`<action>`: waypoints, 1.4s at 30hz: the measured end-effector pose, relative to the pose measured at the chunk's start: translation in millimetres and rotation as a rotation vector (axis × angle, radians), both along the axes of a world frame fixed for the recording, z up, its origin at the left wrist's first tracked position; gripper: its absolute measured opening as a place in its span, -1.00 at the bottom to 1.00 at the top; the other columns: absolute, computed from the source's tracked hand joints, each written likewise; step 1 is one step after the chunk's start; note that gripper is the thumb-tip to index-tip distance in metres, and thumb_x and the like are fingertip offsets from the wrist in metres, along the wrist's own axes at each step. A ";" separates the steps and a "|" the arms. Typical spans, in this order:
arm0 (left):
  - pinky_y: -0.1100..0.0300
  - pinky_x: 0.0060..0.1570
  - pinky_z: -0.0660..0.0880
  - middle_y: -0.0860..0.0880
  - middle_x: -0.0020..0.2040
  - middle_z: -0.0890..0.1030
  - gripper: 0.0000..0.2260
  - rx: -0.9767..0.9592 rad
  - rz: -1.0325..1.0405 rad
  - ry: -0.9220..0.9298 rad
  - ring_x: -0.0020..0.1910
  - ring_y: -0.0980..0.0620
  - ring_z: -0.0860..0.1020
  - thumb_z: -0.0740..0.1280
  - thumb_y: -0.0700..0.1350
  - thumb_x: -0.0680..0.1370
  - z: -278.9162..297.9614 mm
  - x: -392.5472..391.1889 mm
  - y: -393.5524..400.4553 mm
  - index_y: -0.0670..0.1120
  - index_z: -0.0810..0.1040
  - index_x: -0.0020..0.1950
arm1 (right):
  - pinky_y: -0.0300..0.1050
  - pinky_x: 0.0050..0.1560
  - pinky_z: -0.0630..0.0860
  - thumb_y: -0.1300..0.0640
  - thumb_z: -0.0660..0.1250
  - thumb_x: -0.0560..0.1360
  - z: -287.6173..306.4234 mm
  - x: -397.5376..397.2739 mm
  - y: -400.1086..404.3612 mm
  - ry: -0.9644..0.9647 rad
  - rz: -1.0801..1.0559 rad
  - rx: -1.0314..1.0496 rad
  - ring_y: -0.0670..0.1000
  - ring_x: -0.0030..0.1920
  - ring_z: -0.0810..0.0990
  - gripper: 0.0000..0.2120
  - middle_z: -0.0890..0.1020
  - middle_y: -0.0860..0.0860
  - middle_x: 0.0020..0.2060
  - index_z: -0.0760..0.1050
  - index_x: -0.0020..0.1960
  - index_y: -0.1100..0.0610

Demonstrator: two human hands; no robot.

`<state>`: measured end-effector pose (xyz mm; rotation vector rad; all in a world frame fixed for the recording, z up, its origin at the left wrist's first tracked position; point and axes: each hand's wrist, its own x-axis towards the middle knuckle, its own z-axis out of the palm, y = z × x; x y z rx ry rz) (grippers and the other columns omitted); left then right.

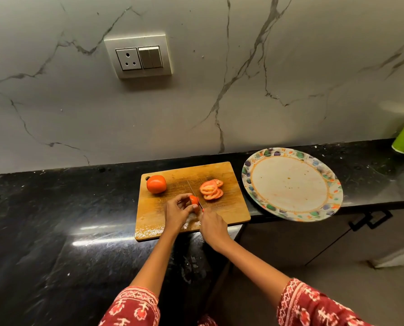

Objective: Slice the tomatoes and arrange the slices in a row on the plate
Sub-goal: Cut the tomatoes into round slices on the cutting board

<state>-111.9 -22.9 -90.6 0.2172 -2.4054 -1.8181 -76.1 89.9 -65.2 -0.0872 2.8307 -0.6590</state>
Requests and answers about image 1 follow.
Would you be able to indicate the person's right hand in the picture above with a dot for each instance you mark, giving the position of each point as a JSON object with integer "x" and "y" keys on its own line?
{"x": 215, "y": 230}

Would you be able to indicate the person's left hand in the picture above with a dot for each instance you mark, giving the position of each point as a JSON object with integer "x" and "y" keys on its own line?
{"x": 175, "y": 213}

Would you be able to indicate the floral rimmed plate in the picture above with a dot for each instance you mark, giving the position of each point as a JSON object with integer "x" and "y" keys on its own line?
{"x": 290, "y": 185}

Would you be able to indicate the person's right forearm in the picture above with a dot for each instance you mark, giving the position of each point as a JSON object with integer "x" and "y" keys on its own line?
{"x": 256, "y": 273}

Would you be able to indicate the person's left forearm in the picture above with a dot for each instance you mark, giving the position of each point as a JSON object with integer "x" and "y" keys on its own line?
{"x": 154, "y": 264}

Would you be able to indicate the wooden cutting board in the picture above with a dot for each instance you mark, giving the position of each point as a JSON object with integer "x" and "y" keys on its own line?
{"x": 232, "y": 207}

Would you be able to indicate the brown lower cabinet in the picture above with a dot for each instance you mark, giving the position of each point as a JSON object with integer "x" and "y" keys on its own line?
{"x": 297, "y": 241}

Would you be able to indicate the red patterned tunic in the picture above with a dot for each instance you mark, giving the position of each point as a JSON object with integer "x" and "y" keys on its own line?
{"x": 207, "y": 320}

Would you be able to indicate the red patterned left sleeve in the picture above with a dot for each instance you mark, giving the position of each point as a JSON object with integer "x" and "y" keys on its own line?
{"x": 130, "y": 307}

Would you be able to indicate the red patterned sleeve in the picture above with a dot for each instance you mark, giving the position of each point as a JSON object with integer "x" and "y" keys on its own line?
{"x": 317, "y": 307}
{"x": 130, "y": 307}

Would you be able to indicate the red patterned right sleeve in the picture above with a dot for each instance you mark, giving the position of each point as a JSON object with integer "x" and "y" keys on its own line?
{"x": 317, "y": 307}

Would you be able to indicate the wall socket and switch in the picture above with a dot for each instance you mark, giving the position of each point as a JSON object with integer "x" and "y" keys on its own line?
{"x": 139, "y": 57}

